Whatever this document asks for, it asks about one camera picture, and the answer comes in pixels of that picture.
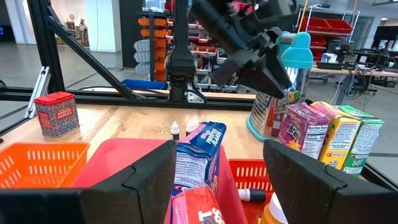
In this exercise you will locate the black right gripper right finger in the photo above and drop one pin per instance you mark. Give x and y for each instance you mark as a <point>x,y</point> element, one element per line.
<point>326,199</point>

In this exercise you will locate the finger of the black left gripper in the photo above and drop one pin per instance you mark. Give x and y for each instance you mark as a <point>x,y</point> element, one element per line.
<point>270,77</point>
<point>227,71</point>

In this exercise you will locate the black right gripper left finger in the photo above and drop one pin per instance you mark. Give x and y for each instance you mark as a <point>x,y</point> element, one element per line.
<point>109,205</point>

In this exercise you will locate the orange bottle yellow cap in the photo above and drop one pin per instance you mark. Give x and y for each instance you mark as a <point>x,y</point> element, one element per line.
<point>275,211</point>

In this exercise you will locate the yellow mini cereal box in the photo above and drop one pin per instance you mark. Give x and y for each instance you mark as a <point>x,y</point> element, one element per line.
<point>340,140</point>

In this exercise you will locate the purple raisin bran box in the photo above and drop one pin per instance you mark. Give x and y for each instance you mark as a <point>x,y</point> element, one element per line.
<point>301,130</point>

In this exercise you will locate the green mini cereal box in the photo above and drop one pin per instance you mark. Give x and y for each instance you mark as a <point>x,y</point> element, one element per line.
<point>363,146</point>

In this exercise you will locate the small dark dropper bottle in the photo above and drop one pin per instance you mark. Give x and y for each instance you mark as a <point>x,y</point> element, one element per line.
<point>256,195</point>

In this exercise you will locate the blue frosted flakes box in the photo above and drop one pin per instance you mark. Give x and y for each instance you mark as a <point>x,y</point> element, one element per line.
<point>199,152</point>

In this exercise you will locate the red mini cereal box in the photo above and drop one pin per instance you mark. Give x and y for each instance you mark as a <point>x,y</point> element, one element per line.
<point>196,208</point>

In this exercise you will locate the red lidded paprika tin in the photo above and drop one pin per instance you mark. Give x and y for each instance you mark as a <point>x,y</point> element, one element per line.
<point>57,115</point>

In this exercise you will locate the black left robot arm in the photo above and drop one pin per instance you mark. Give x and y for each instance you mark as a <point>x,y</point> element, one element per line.
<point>180,62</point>

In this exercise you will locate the pink plastic bin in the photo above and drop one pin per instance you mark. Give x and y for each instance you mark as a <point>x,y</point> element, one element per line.
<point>109,161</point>

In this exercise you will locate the small white-capped dropper bottle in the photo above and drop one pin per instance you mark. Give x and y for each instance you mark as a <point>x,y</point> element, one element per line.
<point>175,132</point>
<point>190,128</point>

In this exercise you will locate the orange and grey bin rack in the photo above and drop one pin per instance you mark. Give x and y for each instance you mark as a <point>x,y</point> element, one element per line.
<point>158,43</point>

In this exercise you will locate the shelf with red bins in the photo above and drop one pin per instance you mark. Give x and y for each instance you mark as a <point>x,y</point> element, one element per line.
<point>335,26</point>

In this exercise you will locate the small red slotted basket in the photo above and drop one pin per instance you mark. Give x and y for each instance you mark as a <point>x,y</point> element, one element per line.
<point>248,174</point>

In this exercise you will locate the orange slotted plastic basket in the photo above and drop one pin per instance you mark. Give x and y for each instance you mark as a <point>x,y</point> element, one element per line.
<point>37,165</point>

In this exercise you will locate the wooden workbench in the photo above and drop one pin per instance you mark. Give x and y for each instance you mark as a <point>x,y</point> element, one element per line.
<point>357,73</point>

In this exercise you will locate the silver metal bracket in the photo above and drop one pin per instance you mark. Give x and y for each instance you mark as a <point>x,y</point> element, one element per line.
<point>37,93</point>

